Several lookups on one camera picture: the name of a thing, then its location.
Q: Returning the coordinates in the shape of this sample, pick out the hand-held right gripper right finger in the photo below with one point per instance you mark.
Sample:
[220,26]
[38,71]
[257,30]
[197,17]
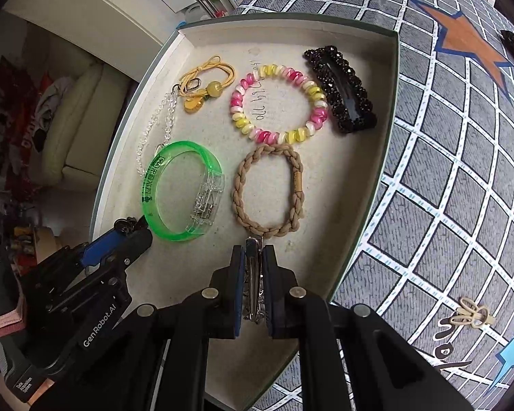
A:
[270,291]

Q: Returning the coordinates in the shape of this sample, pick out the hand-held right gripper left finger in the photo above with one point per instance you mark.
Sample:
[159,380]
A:
[238,282]

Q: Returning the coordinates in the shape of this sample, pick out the cream sofa cushion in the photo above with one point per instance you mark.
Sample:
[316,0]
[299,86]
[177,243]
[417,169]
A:
[83,124]

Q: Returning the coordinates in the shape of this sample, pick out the silver metal hair clip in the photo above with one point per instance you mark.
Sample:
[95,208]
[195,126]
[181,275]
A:
[253,282]

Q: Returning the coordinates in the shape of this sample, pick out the red cloth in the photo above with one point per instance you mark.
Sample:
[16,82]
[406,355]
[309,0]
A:
[17,107]

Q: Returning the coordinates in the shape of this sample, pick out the black beaded hair clip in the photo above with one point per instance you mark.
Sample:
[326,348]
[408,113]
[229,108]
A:
[342,90]

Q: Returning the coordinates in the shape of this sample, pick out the white jewelry box green rim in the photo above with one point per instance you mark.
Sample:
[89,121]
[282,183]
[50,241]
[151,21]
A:
[216,141]

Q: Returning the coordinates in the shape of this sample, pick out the grey checked star tablecloth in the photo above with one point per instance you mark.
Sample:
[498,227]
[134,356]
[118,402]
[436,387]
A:
[445,158]

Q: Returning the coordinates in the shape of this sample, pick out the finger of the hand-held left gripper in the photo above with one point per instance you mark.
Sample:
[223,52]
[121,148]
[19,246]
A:
[100,246]
[132,244]

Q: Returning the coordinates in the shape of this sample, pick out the green translucent bangle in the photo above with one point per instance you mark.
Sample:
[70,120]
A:
[154,188]

